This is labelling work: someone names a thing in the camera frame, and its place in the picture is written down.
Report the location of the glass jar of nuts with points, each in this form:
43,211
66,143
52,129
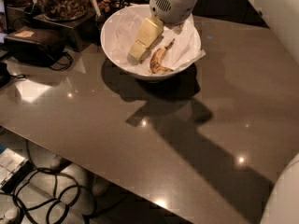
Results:
63,10

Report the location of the black box with label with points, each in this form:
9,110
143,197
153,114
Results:
38,47

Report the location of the white paper liner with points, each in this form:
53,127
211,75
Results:
175,50

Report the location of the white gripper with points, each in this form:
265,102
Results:
174,7

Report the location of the white bowl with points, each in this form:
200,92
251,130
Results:
118,35

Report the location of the black device at edge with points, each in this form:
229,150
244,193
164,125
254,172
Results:
5,76

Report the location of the white power strip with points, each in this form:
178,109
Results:
12,167

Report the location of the black stand under jar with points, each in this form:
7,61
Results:
78,34

